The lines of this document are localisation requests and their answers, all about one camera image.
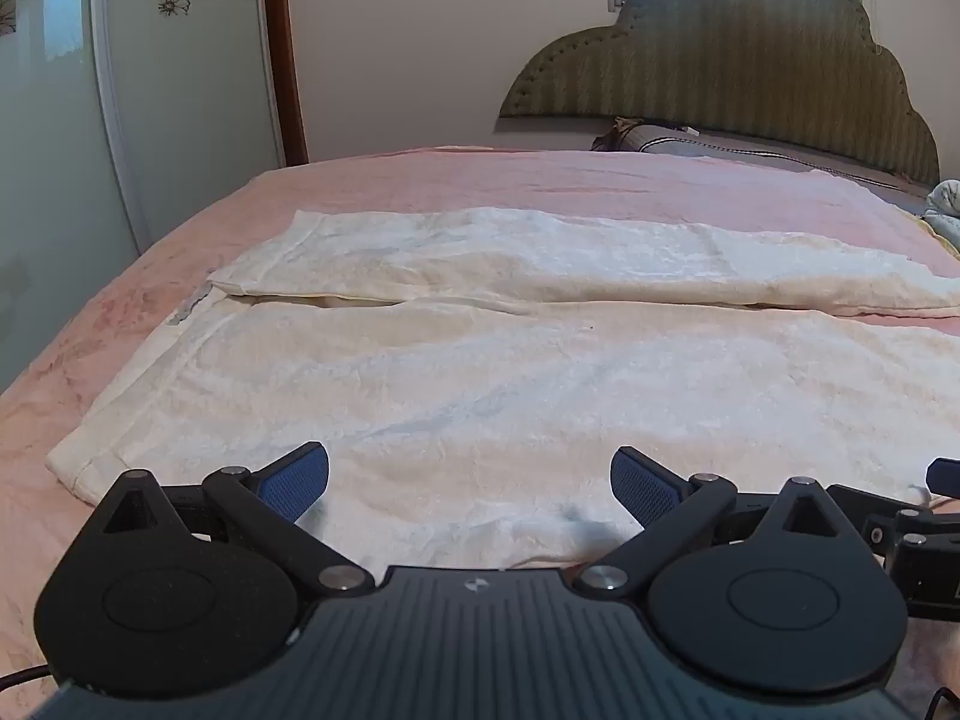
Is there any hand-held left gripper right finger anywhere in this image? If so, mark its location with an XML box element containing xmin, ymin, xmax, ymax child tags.
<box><xmin>574</xmin><ymin>446</ymin><xmax>852</xmax><ymax>601</ymax></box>

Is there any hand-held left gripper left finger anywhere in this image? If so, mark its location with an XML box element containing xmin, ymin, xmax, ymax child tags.
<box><xmin>97</xmin><ymin>442</ymin><xmax>376</xmax><ymax>599</ymax></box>

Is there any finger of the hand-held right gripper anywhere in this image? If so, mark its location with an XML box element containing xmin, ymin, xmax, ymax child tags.
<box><xmin>825</xmin><ymin>484</ymin><xmax>938</xmax><ymax>545</ymax></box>
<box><xmin>925</xmin><ymin>457</ymin><xmax>960</xmax><ymax>497</ymax></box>

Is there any cream white towel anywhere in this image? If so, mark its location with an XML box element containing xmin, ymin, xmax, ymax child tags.
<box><xmin>45</xmin><ymin>206</ymin><xmax>960</xmax><ymax>572</ymax></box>

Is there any yellow bed sheet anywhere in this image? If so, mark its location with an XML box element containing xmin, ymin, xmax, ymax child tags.
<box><xmin>919</xmin><ymin>214</ymin><xmax>960</xmax><ymax>262</ymax></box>

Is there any floral crumpled quilt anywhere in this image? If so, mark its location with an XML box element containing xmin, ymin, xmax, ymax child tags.
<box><xmin>924</xmin><ymin>180</ymin><xmax>960</xmax><ymax>241</ymax></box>

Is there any pink blanket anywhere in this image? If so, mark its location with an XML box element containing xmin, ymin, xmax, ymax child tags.
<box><xmin>0</xmin><ymin>146</ymin><xmax>960</xmax><ymax>691</ymax></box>

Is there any grey pillow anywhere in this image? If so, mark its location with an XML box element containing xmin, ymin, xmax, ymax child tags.
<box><xmin>591</xmin><ymin>116</ymin><xmax>931</xmax><ymax>200</ymax></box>

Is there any white flower-print wardrobe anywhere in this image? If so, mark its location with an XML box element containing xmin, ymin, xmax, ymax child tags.
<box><xmin>0</xmin><ymin>0</ymin><xmax>290</xmax><ymax>395</ymax></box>

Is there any green padded headboard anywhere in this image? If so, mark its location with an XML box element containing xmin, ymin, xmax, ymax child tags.
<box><xmin>499</xmin><ymin>0</ymin><xmax>942</xmax><ymax>186</ymax></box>

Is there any black cable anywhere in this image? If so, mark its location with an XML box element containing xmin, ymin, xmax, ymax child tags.
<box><xmin>0</xmin><ymin>664</ymin><xmax>55</xmax><ymax>691</ymax></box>

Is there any brown wooden frame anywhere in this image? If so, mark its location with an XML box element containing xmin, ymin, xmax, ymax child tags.
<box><xmin>257</xmin><ymin>0</ymin><xmax>310</xmax><ymax>167</ymax></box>

